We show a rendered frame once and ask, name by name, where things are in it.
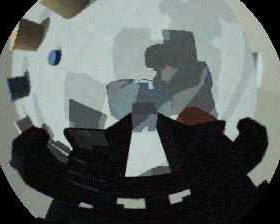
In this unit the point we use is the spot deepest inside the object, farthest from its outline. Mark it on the orange cylinder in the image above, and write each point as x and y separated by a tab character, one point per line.
194	115

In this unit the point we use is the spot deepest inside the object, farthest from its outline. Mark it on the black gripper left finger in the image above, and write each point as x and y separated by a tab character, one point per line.
114	141

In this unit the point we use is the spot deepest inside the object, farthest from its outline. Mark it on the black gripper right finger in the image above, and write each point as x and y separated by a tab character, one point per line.
179	139

